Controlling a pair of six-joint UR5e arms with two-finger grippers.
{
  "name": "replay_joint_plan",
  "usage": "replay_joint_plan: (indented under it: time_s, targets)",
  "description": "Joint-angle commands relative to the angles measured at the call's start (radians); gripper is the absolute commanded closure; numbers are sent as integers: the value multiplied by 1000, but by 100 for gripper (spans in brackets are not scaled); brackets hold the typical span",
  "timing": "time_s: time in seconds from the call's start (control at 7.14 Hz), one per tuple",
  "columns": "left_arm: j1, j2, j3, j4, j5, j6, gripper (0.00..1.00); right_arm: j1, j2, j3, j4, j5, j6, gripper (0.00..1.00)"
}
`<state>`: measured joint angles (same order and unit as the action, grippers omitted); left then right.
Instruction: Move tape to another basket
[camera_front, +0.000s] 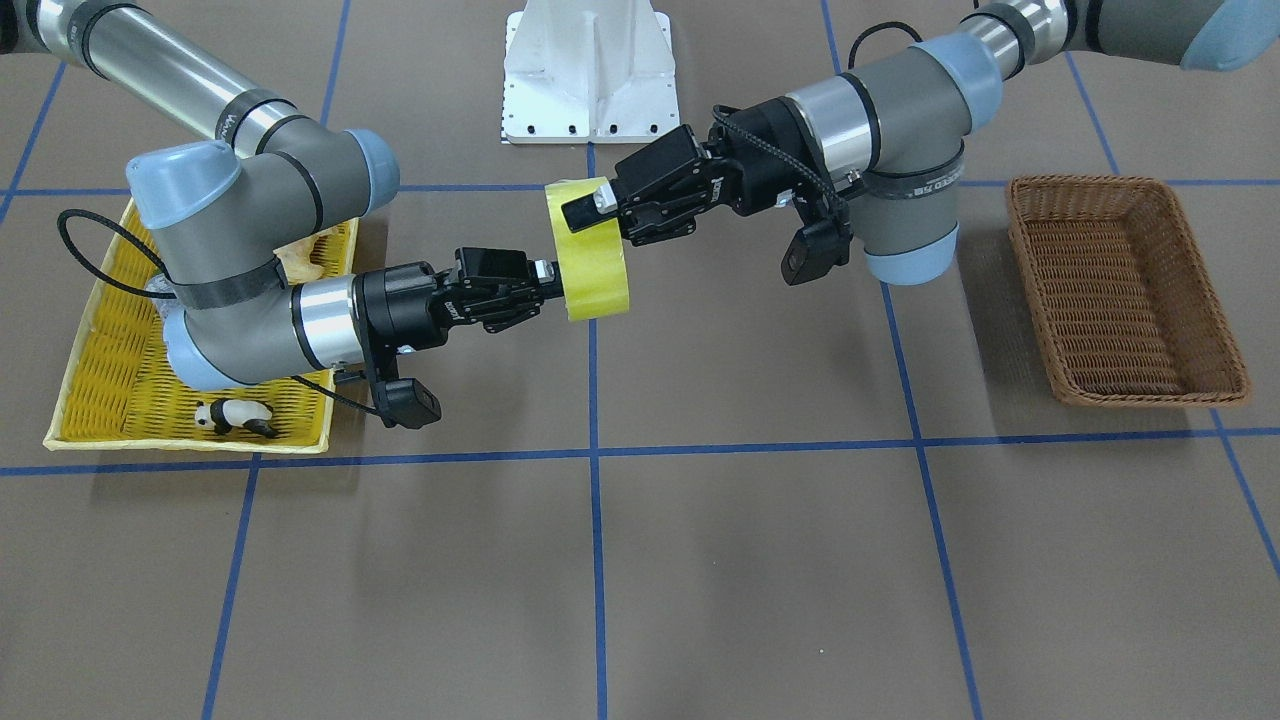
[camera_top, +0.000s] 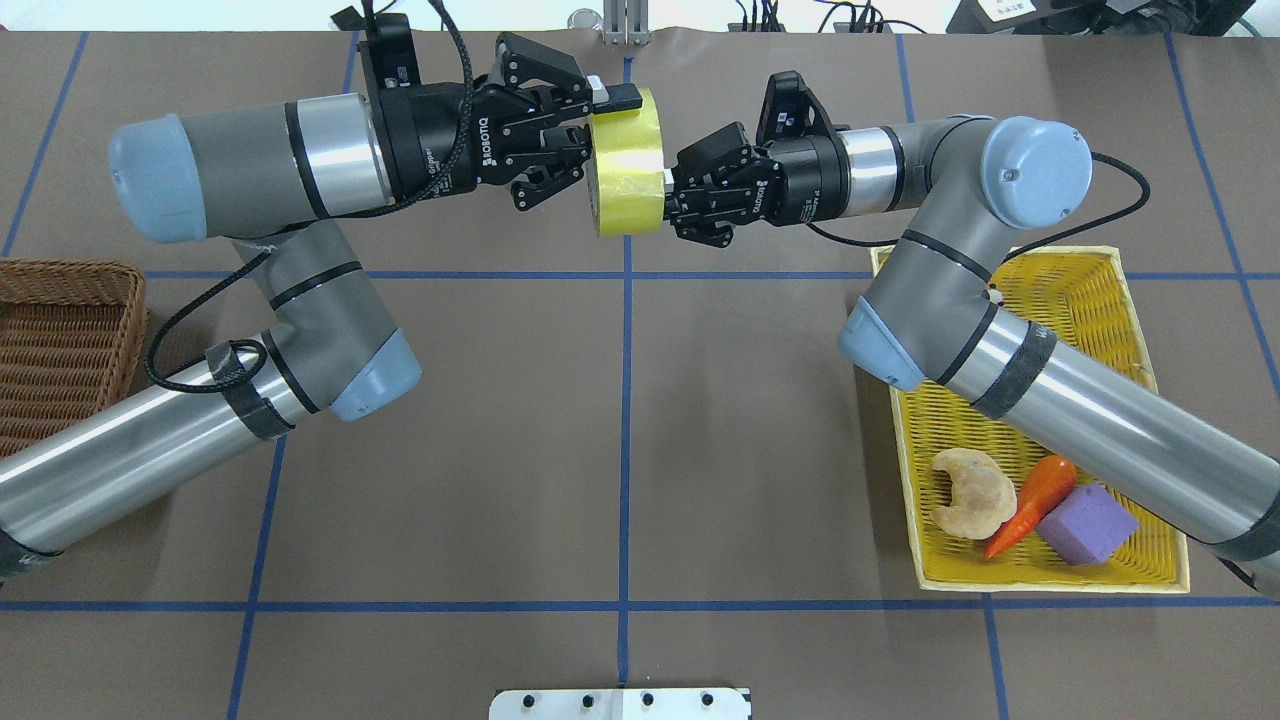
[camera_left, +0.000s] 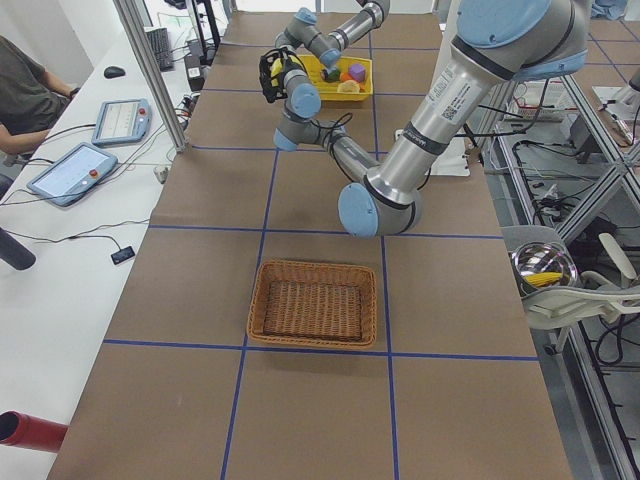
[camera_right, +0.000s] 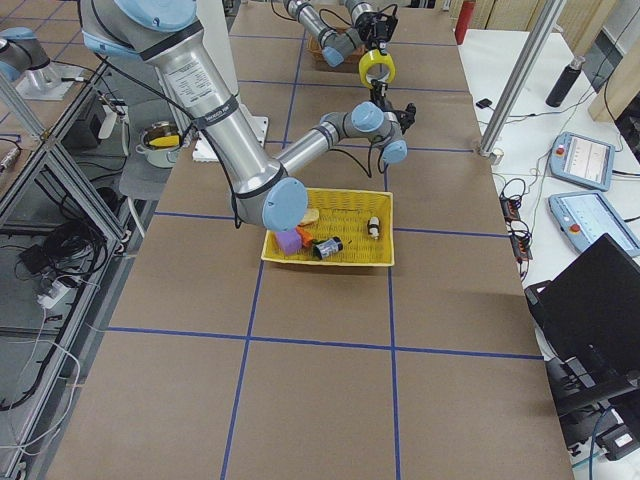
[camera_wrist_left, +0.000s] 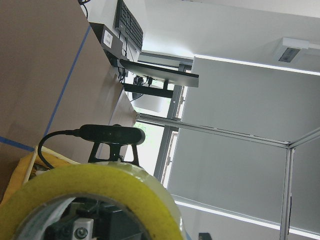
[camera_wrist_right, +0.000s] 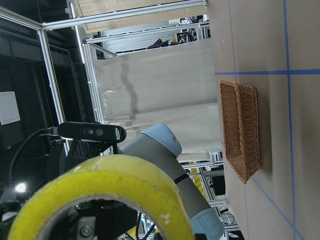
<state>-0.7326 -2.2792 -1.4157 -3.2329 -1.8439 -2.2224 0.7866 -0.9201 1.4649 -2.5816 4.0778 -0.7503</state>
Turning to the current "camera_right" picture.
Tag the yellow tape roll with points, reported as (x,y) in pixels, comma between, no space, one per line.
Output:
(376,65)

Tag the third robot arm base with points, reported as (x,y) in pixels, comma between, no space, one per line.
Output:
(23,56)

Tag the brown wicker basket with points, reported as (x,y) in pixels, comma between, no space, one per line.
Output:
(313,47)

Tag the yellow plastic basket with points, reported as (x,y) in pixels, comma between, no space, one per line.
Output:
(344,214)

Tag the red cylinder tube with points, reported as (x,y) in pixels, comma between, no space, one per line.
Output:
(464,20)

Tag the small black device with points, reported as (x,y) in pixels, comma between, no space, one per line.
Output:
(484,103)

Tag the small penguin figure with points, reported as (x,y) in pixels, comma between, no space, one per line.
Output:
(373,227)

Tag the toy bread slice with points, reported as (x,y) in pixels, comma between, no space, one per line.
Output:
(310,216)

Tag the small dark can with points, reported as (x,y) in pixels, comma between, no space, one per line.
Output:
(326,248)

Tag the orange toy carrot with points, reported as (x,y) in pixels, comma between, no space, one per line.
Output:
(305,236)

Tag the purple cube block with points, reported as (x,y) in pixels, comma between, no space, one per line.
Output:
(289,242)

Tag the black water bottle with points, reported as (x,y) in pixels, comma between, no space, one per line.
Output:
(565,82)

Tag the white pot with corn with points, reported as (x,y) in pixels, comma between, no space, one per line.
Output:
(160,144)

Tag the black laptop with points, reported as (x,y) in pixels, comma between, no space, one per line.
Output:
(590,311)

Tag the aluminium frame post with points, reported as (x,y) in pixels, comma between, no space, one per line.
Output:
(524,64)

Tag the orange black cable connector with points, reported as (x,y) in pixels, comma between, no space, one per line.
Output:
(518,231)

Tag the teach pendant near post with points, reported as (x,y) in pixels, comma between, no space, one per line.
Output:
(582,161)

